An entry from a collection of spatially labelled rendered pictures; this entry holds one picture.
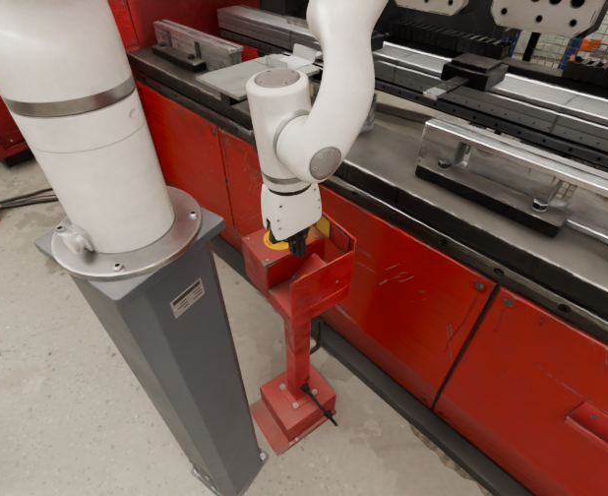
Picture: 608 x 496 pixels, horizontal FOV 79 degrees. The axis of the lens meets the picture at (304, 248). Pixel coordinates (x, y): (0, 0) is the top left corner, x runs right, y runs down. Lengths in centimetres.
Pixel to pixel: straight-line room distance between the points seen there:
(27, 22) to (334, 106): 29
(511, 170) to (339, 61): 49
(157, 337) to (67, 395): 115
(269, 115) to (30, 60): 25
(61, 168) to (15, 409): 140
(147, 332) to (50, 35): 36
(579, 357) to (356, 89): 64
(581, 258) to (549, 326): 14
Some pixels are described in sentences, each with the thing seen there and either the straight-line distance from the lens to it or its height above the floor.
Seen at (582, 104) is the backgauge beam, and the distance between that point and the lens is 111.
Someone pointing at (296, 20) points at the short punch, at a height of 109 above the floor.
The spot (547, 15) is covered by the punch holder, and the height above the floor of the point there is 120.
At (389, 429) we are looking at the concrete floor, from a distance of 145.
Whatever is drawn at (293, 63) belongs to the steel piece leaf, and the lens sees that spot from 112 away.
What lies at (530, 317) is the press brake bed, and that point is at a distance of 85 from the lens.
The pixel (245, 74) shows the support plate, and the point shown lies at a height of 100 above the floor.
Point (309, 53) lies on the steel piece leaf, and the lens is 114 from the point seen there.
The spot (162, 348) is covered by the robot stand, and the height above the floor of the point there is 85.
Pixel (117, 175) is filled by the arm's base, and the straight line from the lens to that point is 45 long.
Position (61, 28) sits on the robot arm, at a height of 125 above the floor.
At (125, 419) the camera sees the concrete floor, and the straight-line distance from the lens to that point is 156.
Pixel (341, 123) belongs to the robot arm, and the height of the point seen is 114.
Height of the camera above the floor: 133
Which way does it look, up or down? 44 degrees down
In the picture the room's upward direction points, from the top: straight up
